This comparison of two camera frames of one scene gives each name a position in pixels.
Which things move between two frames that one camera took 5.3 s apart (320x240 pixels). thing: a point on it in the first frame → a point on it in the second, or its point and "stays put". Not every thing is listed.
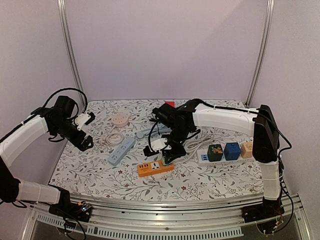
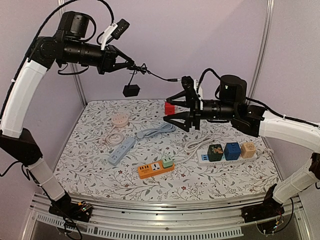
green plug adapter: (163, 161) stays put
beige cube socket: (246, 150) stays put
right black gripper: (173, 152) → (194, 109)
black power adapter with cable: (154, 120) → (131, 90)
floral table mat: (215, 167) stays put
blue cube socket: (232, 151) stays put
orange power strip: (152, 168) stays put
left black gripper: (82, 146) → (108, 62)
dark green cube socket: (215, 152) stays put
